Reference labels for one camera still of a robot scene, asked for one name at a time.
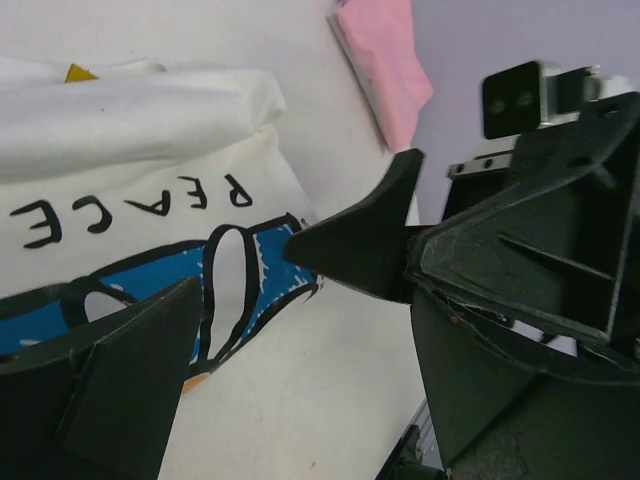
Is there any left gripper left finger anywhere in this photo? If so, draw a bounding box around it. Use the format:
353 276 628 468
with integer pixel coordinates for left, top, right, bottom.
1 278 202 479

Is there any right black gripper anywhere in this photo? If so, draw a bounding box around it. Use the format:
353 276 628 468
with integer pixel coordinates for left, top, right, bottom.
408 92 639 372

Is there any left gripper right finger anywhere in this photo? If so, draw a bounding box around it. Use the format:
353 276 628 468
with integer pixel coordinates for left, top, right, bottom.
411 289 639 479

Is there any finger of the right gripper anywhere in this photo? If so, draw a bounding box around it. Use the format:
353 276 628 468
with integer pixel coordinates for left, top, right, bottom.
284 149 425 304

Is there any pink t shirt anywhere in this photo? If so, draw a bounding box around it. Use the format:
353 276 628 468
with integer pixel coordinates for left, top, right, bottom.
327 0 433 153

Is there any white t shirt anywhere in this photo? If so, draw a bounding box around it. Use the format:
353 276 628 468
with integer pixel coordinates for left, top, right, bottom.
1 57 320 389

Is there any aluminium front rail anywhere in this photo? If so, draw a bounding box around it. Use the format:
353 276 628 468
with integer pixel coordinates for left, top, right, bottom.
375 399 447 480

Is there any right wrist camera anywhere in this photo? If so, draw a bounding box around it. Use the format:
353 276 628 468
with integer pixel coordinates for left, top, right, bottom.
480 59 629 141

